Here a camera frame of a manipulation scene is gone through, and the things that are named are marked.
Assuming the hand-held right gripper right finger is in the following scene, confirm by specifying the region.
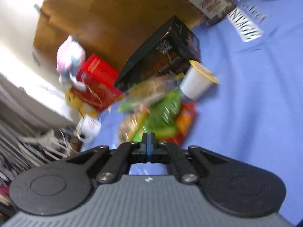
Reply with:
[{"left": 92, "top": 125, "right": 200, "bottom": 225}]
[{"left": 149, "top": 134, "right": 228, "bottom": 184}]

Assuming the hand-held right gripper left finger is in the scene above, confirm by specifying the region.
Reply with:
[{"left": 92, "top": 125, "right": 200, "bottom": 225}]
[{"left": 66, "top": 134, "right": 149, "bottom": 184}]

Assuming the green snack bag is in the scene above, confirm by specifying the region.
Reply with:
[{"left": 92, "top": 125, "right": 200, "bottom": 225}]
[{"left": 118, "top": 92, "right": 182, "bottom": 143}]

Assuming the black snack box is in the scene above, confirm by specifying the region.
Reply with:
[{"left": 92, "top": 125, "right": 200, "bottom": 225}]
[{"left": 114, "top": 15, "right": 201, "bottom": 93}]

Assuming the brown bread packet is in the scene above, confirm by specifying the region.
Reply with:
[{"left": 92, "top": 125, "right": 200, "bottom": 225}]
[{"left": 118, "top": 111, "right": 148, "bottom": 143}]

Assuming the orange snack bag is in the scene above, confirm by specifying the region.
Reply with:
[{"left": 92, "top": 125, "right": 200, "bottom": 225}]
[{"left": 163, "top": 103, "right": 197, "bottom": 145}]

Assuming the white mug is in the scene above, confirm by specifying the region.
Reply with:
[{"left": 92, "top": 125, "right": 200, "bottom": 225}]
[{"left": 76, "top": 114, "right": 103, "bottom": 143}]

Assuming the clear yellow snack packet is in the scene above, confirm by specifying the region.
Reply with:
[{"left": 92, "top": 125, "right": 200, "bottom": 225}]
[{"left": 123, "top": 73, "right": 185, "bottom": 105}]

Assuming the white cup with yellow lid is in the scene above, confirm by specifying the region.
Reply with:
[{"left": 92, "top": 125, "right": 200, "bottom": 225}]
[{"left": 179, "top": 60, "right": 219, "bottom": 100}]

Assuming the red patterned box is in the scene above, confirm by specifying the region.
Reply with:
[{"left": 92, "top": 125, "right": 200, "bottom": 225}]
[{"left": 70, "top": 53, "right": 124, "bottom": 112}]

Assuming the blue printed blanket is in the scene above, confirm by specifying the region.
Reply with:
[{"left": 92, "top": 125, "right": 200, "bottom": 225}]
[{"left": 78, "top": 0, "right": 303, "bottom": 225}]

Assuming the grey striped cloth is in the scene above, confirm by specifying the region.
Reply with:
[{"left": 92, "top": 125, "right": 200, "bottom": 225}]
[{"left": 0, "top": 76, "right": 78, "bottom": 208}]

